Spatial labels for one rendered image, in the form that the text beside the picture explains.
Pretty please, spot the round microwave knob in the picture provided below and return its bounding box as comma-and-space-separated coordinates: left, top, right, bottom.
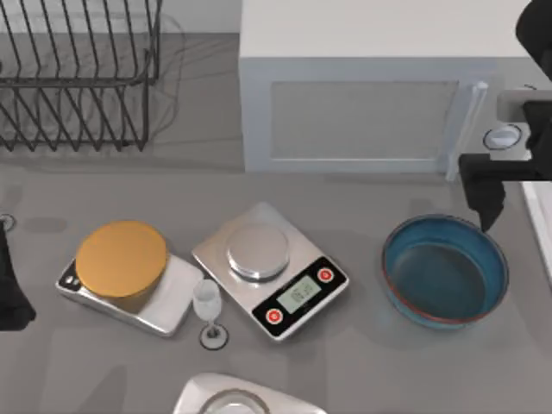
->
482, 123, 524, 152

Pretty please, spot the blue bowl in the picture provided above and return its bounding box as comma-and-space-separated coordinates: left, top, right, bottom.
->
380, 213, 511, 333

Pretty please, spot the pale microwave door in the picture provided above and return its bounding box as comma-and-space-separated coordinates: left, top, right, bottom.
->
240, 57, 498, 174

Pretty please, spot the pale microwave oven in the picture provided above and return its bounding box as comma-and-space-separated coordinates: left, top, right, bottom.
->
238, 0, 536, 175

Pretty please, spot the silver scale with black panel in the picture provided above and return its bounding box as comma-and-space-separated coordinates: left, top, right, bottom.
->
190, 202, 350, 343

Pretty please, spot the clear wine glass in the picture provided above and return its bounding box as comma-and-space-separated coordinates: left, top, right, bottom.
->
191, 279, 230, 352

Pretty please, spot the white scale with round plate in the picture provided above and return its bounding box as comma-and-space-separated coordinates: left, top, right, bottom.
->
172, 372, 329, 414

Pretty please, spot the silver scale with orange plate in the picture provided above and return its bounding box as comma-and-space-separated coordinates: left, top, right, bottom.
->
54, 220, 204, 339

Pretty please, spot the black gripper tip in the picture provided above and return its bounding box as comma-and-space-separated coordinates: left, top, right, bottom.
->
0, 223, 38, 332

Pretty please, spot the pale microwave door handle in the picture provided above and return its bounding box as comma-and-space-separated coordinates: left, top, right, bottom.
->
445, 80, 491, 182

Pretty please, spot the black wire dish rack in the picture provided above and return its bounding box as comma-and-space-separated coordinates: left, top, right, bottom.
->
0, 0, 164, 153

